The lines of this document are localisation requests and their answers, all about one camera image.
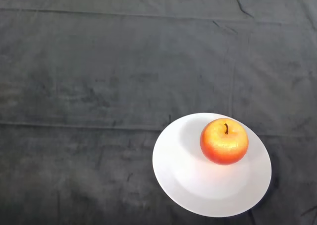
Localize white round plate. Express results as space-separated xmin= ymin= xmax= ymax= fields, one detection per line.
xmin=152 ymin=112 xmax=272 ymax=218

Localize black cloth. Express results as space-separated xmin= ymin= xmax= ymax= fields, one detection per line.
xmin=0 ymin=0 xmax=317 ymax=225

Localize red yellow apple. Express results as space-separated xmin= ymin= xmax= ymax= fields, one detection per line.
xmin=200 ymin=118 xmax=249 ymax=166

